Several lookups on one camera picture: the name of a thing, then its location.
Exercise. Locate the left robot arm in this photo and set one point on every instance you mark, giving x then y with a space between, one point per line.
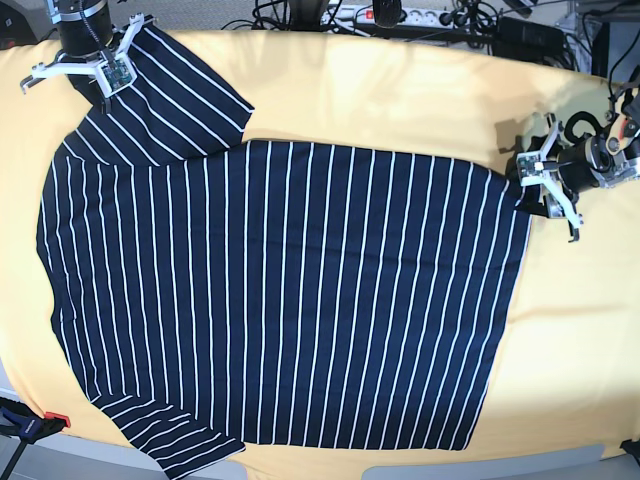
620 137

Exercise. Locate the black power adapter brick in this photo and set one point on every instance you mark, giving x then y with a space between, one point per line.
526 41

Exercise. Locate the navy white striped T-shirt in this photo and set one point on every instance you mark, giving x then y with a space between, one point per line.
212 292

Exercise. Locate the yellow table cloth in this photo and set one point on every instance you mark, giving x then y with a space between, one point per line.
567 372

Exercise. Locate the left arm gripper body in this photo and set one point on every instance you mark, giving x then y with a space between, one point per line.
579 168

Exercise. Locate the white power strip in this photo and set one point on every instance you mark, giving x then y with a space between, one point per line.
356 16

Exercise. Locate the black clamp at right corner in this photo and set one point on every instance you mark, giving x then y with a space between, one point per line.
632 448

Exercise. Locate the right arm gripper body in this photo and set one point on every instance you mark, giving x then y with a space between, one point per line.
84 34

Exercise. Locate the blue red table clamp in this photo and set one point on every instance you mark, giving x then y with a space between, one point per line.
19 421

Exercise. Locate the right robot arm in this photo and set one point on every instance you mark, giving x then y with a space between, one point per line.
386 13

